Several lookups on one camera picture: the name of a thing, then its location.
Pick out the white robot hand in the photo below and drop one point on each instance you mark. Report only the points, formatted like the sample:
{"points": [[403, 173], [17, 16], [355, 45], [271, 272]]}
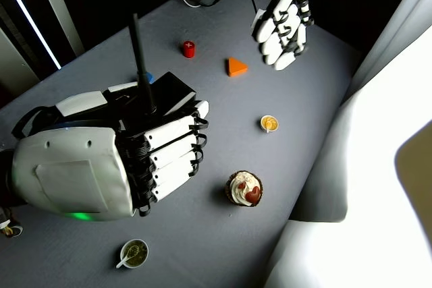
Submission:
{"points": [[283, 31], [74, 173]]}

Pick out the black walkie-talkie radio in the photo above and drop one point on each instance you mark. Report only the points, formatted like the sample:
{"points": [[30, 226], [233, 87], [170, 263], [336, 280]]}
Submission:
{"points": [[172, 92]]}

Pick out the orange triangle block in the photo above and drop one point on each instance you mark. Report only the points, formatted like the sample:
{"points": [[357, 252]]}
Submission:
{"points": [[234, 67]]}

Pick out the small white coffee cup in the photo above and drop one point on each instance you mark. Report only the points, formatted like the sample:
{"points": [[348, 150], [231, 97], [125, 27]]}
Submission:
{"points": [[269, 123]]}

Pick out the red cylinder block white cross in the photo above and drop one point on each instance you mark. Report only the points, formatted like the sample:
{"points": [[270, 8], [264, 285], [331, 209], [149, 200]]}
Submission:
{"points": [[189, 50]]}

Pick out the white bowl green soup spoon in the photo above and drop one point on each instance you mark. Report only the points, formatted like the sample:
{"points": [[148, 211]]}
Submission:
{"points": [[135, 253]]}

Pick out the white curtain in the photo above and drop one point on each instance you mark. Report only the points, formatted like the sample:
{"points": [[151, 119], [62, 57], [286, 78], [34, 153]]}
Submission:
{"points": [[371, 99]]}

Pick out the blue hexagonal block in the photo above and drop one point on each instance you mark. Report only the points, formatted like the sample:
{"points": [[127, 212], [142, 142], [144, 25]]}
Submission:
{"points": [[150, 77]]}

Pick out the grey table cloth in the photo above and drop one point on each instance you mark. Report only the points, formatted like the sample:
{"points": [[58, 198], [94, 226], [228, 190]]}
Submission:
{"points": [[236, 153]]}

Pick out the white light strip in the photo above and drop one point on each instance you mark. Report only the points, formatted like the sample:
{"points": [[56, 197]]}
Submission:
{"points": [[30, 20]]}

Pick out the toy cupcake with red hearts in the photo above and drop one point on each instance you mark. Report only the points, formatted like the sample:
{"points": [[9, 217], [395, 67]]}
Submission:
{"points": [[244, 188]]}

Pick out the white pillar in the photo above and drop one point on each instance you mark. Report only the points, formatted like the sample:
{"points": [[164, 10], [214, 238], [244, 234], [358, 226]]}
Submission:
{"points": [[57, 4]]}

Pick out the beige board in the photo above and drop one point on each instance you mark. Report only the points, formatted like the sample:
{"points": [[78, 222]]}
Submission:
{"points": [[415, 173]]}

